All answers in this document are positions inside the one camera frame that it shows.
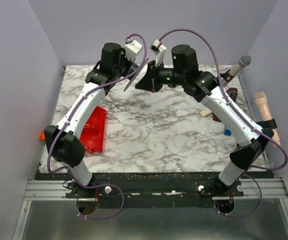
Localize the brown wooden metronome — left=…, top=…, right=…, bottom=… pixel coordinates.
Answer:
left=212, top=87, right=238, bottom=123

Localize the grey silver microphone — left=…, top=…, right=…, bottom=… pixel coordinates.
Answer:
left=221, top=55, right=251, bottom=87

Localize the white flat toy brick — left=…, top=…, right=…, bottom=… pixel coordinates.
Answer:
left=199, top=108, right=212, bottom=117

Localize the blue toy brick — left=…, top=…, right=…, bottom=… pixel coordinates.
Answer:
left=223, top=126, right=232, bottom=136

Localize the pink beige microphone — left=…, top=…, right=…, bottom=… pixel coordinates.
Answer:
left=253, top=91, right=280, bottom=145

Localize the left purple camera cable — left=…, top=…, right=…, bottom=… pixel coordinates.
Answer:
left=47, top=33, right=148, bottom=221

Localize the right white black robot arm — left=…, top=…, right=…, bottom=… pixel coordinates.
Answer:
left=135, top=43, right=273, bottom=186

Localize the black filament spool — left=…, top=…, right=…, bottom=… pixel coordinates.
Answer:
left=124, top=58, right=149, bottom=92

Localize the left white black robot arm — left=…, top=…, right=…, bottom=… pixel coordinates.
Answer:
left=44, top=40, right=143, bottom=186

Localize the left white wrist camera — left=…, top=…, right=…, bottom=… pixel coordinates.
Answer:
left=124, top=40, right=143, bottom=62

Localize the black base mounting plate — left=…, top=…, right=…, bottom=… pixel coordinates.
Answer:
left=35, top=171, right=244, bottom=209

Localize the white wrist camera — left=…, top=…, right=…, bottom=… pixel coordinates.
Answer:
left=124, top=40, right=143, bottom=62
left=149, top=39, right=167, bottom=67

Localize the red plastic bin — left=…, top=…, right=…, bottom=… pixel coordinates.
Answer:
left=80, top=106, right=107, bottom=153

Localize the purple camera cable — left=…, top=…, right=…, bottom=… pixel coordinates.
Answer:
left=158, top=29, right=288, bottom=218
left=47, top=33, right=148, bottom=221

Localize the orange toy brick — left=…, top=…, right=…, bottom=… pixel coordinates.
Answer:
left=39, top=132, right=45, bottom=141

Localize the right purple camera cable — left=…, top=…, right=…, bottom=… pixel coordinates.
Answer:
left=158, top=29, right=288, bottom=218

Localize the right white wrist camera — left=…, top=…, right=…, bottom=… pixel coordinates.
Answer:
left=149, top=39, right=167, bottom=67

